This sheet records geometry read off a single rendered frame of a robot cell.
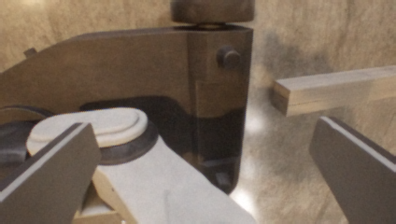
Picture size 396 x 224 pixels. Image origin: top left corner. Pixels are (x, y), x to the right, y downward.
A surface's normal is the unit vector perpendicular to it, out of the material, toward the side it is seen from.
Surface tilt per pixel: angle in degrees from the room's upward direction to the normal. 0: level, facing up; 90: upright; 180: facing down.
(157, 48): 0
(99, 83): 0
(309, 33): 0
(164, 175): 90
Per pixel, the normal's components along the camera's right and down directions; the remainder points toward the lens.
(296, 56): 0.21, 0.46
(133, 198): -0.03, -0.88
